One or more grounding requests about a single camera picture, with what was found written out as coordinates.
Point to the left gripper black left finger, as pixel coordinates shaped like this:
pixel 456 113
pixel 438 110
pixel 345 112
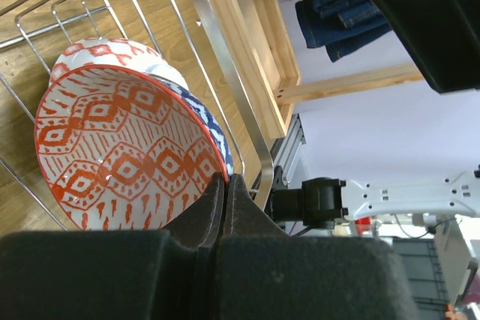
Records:
pixel 122 274

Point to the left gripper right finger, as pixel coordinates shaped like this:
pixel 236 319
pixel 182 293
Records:
pixel 262 273

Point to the red white patterned bowl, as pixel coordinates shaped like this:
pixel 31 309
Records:
pixel 121 150

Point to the blue patterned bowl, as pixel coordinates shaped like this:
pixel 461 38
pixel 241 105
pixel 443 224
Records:
pixel 206 118

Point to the wire dish rack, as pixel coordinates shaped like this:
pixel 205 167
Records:
pixel 56 36

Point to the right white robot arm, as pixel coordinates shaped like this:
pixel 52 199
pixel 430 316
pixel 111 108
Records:
pixel 320 201

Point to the navy garment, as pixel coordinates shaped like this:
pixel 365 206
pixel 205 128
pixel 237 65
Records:
pixel 340 26

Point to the wooden clothes rack frame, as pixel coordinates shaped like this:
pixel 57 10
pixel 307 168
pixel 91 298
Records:
pixel 257 38

